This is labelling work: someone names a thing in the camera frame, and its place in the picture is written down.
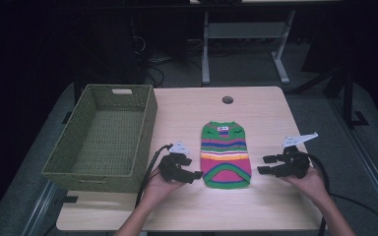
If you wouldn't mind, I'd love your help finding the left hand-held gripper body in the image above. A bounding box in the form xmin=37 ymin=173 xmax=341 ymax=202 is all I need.
xmin=157 ymin=141 xmax=195 ymax=185

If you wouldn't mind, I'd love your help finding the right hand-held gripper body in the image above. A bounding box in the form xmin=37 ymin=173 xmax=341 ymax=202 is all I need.
xmin=275 ymin=132 xmax=319 ymax=180

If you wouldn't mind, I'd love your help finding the colourful striped knit sweater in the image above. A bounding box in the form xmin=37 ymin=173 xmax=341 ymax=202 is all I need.
xmin=199 ymin=120 xmax=253 ymax=191

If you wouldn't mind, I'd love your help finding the person's left hand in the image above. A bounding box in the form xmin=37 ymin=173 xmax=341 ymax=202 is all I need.
xmin=142 ymin=166 xmax=187 ymax=206

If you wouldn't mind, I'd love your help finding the person's right hand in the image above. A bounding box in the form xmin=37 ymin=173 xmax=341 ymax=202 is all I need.
xmin=280 ymin=165 xmax=330 ymax=206

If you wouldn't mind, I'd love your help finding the green woven basket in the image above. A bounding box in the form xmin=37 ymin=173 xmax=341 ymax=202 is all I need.
xmin=40 ymin=84 xmax=158 ymax=194

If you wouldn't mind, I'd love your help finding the dark metal stand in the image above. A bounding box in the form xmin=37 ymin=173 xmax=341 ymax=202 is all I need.
xmin=288 ymin=63 xmax=370 ymax=130

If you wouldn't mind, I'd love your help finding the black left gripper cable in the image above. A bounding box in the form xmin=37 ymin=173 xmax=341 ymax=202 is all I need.
xmin=134 ymin=143 xmax=174 ymax=209

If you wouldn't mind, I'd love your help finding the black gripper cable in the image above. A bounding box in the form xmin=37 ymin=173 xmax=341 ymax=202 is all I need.
xmin=134 ymin=143 xmax=174 ymax=209
xmin=303 ymin=151 xmax=378 ymax=236

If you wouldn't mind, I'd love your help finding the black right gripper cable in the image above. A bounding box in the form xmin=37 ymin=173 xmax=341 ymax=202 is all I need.
xmin=303 ymin=151 xmax=378 ymax=236

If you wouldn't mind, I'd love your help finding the grey metal floor rail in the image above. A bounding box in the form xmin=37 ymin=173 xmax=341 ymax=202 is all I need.
xmin=328 ymin=97 xmax=378 ymax=228
xmin=22 ymin=180 xmax=60 ymax=236

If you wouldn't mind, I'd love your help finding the tangle of floor cables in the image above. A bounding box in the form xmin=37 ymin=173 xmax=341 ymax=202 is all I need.
xmin=142 ymin=35 xmax=208 ymax=89

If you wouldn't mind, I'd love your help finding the grey metal table frame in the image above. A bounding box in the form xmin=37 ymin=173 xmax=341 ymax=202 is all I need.
xmin=201 ymin=9 xmax=297 ymax=87

